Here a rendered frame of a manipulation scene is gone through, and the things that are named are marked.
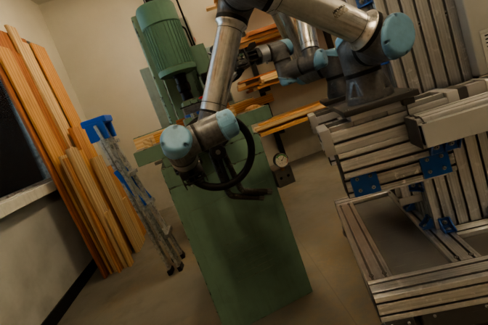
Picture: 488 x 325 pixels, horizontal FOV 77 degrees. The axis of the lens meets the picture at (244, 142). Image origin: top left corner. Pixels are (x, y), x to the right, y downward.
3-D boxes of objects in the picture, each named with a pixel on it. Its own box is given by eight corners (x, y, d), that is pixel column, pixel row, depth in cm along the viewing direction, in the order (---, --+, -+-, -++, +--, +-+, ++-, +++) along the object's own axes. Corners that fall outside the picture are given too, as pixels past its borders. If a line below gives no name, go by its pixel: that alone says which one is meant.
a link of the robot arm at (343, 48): (365, 67, 108) (355, 30, 107) (392, 60, 95) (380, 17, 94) (337, 78, 106) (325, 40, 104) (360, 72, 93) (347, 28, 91)
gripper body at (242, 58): (230, 51, 122) (258, 43, 125) (227, 58, 131) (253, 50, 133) (237, 69, 122) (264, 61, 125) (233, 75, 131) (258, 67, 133)
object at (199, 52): (198, 75, 159) (188, 46, 157) (197, 77, 168) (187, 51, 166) (213, 70, 161) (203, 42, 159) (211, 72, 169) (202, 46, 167)
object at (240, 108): (156, 143, 138) (152, 135, 138) (156, 143, 140) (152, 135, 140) (274, 100, 151) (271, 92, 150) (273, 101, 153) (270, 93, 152)
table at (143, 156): (135, 171, 113) (129, 156, 112) (141, 162, 142) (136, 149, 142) (281, 116, 126) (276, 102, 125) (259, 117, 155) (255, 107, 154)
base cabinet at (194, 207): (226, 338, 134) (167, 191, 125) (208, 276, 190) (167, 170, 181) (314, 291, 144) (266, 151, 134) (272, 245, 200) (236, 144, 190)
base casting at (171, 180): (167, 190, 125) (159, 170, 124) (167, 170, 181) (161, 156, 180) (265, 151, 135) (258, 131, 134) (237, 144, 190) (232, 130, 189)
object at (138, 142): (136, 150, 138) (133, 139, 138) (137, 149, 140) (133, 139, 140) (256, 107, 151) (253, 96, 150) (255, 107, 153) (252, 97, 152)
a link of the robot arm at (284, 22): (324, 82, 150) (275, -29, 128) (297, 91, 159) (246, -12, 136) (328, 71, 159) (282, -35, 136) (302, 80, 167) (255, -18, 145)
